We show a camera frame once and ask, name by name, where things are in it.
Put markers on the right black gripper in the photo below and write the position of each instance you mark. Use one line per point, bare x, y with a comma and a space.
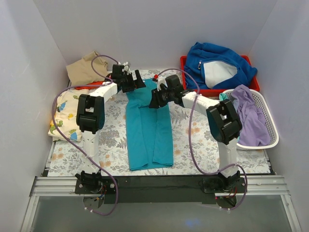
159, 97

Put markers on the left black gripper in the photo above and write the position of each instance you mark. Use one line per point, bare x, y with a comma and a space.
132, 82

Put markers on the teal t-shirt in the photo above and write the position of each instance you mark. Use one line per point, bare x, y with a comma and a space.
148, 131

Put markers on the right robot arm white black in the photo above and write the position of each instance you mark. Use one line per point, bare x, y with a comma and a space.
223, 120

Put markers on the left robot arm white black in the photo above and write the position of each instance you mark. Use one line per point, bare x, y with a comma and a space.
91, 110

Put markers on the orange folded t-shirt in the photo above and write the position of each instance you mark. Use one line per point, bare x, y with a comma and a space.
91, 84

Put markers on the beige folded t-shirt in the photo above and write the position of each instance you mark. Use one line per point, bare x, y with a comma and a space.
81, 72

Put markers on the blue fleece jacket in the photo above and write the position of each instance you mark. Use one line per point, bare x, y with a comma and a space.
210, 66

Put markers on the mint green t-shirt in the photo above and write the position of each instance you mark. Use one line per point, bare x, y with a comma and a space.
223, 96

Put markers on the dinosaur print folded t-shirt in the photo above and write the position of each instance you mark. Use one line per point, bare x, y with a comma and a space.
66, 112

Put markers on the purple t-shirt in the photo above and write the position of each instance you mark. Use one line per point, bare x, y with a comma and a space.
254, 131

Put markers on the white plastic laundry basket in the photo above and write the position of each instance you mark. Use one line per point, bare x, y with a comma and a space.
260, 102

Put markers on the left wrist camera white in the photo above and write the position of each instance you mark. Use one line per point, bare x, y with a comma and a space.
126, 66

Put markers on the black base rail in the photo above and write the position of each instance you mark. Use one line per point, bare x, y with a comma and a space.
158, 189

